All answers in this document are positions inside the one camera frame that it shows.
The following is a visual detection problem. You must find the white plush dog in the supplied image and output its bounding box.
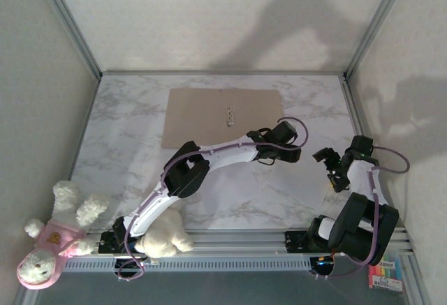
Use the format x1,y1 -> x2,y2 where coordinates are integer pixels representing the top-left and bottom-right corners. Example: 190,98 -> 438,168
134,203 -> 195,260

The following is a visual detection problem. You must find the left side aluminium frame rail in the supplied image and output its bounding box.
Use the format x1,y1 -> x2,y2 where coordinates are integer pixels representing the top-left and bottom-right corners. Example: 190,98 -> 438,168
68,74 -> 103,184

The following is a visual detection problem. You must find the plush rabbit in pink hoodie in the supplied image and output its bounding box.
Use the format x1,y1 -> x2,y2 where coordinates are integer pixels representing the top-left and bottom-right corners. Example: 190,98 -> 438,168
16,180 -> 109,290

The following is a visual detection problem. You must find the brown cardboard folder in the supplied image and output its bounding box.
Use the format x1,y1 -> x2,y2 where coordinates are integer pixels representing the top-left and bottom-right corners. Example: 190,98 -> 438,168
161,88 -> 283,151

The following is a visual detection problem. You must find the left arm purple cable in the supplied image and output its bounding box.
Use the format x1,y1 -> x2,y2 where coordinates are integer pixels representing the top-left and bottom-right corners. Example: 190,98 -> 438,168
117,117 -> 311,282

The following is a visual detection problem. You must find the aluminium frame rail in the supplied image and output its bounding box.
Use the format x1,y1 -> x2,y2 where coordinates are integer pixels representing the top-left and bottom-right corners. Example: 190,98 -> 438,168
100,70 -> 347,77
68,74 -> 103,184
340,74 -> 431,305

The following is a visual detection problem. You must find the back aluminium frame rail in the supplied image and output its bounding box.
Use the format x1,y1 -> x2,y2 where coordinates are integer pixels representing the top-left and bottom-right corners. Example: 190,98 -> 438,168
100,70 -> 347,77

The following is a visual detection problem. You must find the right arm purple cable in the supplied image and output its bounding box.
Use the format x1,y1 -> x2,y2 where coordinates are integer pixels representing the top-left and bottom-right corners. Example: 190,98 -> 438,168
314,146 -> 410,280

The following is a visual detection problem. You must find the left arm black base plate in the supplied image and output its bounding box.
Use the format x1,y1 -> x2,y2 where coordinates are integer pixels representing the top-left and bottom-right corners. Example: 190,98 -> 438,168
97,231 -> 140,254

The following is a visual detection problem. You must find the pack of coloured highlighters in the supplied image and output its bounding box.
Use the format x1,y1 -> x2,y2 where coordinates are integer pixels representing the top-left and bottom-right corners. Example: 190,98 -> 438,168
367,253 -> 406,289

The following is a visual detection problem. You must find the aluminium frame post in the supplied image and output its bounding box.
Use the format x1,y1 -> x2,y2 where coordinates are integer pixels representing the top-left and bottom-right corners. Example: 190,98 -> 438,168
33,0 -> 103,81
344,0 -> 413,81

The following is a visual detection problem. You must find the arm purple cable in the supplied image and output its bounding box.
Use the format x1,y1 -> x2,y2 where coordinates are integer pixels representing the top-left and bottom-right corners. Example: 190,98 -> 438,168
117,117 -> 311,282
314,146 -> 410,280

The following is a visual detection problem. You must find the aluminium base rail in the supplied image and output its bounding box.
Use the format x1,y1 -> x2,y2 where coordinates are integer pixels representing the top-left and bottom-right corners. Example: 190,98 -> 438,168
82,228 -> 416,260

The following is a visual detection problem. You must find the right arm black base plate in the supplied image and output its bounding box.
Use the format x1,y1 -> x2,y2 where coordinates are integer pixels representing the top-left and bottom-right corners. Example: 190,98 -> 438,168
284,230 -> 349,253

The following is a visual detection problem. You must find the right aluminium frame post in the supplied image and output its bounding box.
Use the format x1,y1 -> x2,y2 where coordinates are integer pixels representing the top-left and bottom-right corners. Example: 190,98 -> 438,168
344,0 -> 413,81

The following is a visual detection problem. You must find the left aluminium frame post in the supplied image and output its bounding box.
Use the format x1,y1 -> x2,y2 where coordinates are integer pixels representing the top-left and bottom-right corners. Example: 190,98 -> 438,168
33,0 -> 103,81

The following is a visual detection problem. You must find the grey slotted cable duct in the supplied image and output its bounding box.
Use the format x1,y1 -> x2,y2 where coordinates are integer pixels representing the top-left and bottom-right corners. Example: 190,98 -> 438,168
64,258 -> 314,274

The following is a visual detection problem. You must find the right side aluminium frame rail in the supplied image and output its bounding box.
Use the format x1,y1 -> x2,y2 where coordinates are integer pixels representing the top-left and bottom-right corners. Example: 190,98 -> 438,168
340,74 -> 431,305

